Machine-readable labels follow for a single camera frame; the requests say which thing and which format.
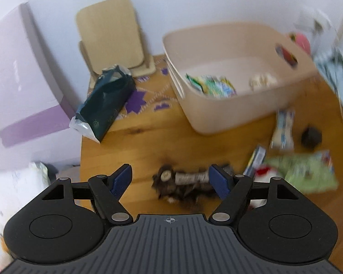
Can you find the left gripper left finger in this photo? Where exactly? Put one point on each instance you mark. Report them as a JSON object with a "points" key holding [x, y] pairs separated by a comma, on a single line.
{"points": [[107, 192]]}

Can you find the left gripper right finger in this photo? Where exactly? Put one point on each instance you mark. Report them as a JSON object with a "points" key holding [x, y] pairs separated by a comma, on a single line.
{"points": [[233, 192]]}

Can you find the white plush red cap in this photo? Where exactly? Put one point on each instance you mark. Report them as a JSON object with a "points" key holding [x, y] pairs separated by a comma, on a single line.
{"points": [[263, 174]]}

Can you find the long blue toothpaste box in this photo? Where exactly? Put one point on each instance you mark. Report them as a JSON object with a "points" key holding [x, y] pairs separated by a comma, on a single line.
{"points": [[255, 161]]}

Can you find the brown furry plush toy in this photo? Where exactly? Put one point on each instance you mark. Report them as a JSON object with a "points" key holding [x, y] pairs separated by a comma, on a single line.
{"points": [[181, 186]]}

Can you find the green snack packet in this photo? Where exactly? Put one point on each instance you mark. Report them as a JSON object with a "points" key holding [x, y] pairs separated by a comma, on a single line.
{"points": [[307, 172]]}

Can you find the white blue wrapped snack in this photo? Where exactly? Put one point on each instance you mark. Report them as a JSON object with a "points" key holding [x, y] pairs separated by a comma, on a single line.
{"points": [[282, 136]]}

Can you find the dark green tissue pack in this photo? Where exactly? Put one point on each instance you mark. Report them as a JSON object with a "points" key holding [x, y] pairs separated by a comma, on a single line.
{"points": [[111, 91]]}

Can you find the small black cube box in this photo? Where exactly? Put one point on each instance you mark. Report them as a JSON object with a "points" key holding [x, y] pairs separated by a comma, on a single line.
{"points": [[311, 137]]}

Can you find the colourful snack packet in bin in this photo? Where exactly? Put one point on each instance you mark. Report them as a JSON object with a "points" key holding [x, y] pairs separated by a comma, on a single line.
{"points": [[213, 86]]}

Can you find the crumpled white tissue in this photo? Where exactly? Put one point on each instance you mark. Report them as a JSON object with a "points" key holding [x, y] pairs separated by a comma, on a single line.
{"points": [[262, 81]]}

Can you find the beige plastic storage bin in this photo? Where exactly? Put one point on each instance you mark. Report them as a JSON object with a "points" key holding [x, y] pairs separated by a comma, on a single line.
{"points": [[237, 51]]}

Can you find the light blue plastic bag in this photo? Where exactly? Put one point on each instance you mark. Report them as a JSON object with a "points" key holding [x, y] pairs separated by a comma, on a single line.
{"points": [[330, 67]]}

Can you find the pink green plush ball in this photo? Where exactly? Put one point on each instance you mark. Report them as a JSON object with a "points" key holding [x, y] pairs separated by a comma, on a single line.
{"points": [[301, 40]]}

